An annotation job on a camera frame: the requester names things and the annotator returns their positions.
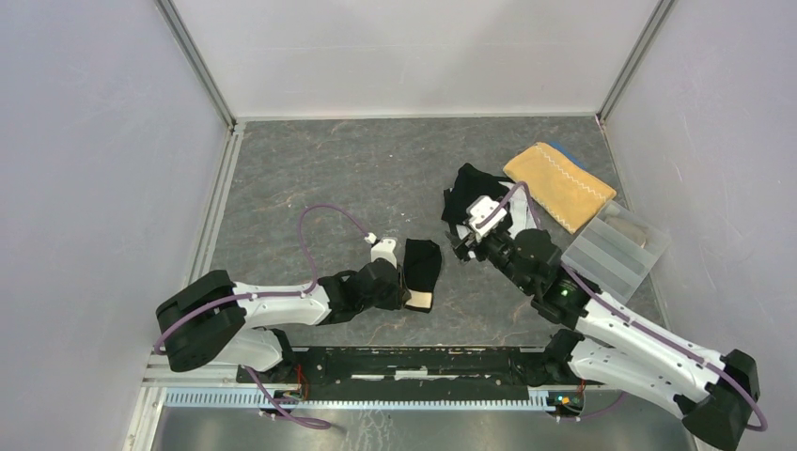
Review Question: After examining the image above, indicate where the black underwear beige waistband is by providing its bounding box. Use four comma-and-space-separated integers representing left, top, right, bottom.
403, 239, 443, 313

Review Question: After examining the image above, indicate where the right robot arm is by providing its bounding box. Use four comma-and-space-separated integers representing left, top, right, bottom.
446, 225, 769, 450

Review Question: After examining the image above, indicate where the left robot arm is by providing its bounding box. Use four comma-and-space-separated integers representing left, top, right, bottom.
153, 258, 411, 383

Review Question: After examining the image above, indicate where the white underwear black waistband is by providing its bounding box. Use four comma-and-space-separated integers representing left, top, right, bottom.
466, 182, 539, 244

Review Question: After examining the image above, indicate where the black crumpled underwear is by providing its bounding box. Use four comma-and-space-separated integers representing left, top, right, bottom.
441, 163, 512, 226

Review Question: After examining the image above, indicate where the folded yellow towel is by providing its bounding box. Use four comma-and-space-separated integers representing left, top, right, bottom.
504, 142, 617, 234

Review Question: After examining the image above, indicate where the clear plastic organizer box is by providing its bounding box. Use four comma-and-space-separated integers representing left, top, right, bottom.
562, 201, 671, 304

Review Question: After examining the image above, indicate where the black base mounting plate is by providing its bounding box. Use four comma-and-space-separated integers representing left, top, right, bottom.
258, 347, 582, 402

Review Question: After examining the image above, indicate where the blue cloth under towel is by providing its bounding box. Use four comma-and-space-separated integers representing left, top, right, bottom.
549, 141, 586, 170

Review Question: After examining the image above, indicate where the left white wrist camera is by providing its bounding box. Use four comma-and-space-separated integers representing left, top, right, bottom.
364, 233, 399, 268

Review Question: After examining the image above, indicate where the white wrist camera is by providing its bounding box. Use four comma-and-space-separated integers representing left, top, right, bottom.
364, 233, 399, 268
465, 195, 511, 242

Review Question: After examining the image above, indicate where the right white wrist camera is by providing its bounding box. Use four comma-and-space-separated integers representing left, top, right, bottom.
465, 195, 511, 242

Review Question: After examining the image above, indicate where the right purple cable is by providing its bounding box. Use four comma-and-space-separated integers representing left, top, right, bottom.
492, 181, 770, 433

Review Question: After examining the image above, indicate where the aluminium frame rail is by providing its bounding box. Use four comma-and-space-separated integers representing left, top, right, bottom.
143, 347, 708, 412

